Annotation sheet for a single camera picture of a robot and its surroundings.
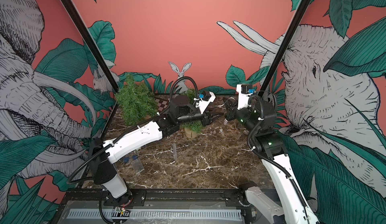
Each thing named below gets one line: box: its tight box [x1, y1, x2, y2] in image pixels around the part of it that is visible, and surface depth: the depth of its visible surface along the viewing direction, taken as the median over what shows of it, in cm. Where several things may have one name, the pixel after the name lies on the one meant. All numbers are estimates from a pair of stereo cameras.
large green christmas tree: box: [115, 74, 159, 127], surface depth 85 cm
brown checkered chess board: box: [155, 98, 169, 112], surface depth 113 cm
